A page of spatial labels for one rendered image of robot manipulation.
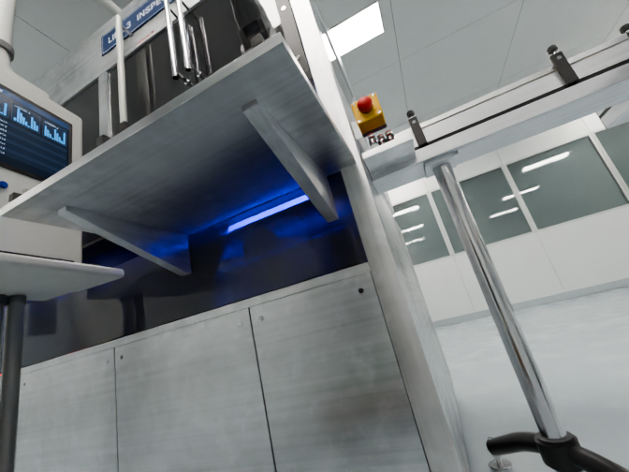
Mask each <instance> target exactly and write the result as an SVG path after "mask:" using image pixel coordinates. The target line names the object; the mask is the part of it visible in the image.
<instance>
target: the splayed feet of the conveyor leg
mask: <svg viewBox="0 0 629 472"><path fill-rule="evenodd" d="M566 432H567V435H568V437H567V438H566V439H564V440H556V441H554V440H546V439H544V438H543V437H541V435H540V434H539V432H538V433H536V432H527V431H518V432H512V433H509V434H505V435H499V436H496V437H488V439H487V443H486V446H487V449H488V451H489V452H490V453H491V456H492V457H494V458H495V459H493V460H491V461H490V462H489V469H490V470H491V471H492V472H511V471H512V470H513V465H512V464H511V463H510V462H509V461H507V460H505V459H501V458H500V457H501V456H502V455H507V454H512V453H517V452H524V451H526V452H535V453H540V455H541V457H542V460H543V462H544V464H545V465H547V466H549V467H550V468H552V469H554V470H556V471H559V472H580V471H582V470H584V471H586V472H629V470H628V469H626V468H624V467H623V466H621V465H618V464H616V463H614V462H612V461H611V460H609V459H608V458H606V457H604V456H602V455H599V454H597V453H595V452H593V451H591V450H587V449H585V448H583V447H581V445H580V443H579V441H578V438H577V437H576V436H575V435H573V434H571V433H570V432H568V431H566Z"/></svg>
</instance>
